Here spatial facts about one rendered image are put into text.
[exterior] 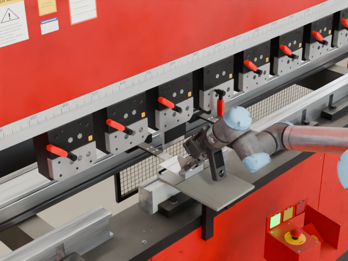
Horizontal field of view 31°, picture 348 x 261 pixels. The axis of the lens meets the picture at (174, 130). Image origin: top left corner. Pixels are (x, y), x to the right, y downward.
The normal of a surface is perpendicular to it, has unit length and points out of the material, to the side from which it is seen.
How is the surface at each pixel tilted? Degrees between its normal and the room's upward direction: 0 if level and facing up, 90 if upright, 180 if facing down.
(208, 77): 90
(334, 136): 53
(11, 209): 90
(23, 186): 0
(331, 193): 90
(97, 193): 0
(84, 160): 90
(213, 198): 0
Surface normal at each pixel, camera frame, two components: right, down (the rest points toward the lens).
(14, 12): 0.70, 0.33
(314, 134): -0.67, -0.41
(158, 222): -0.01, -0.88
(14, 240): -0.71, 0.34
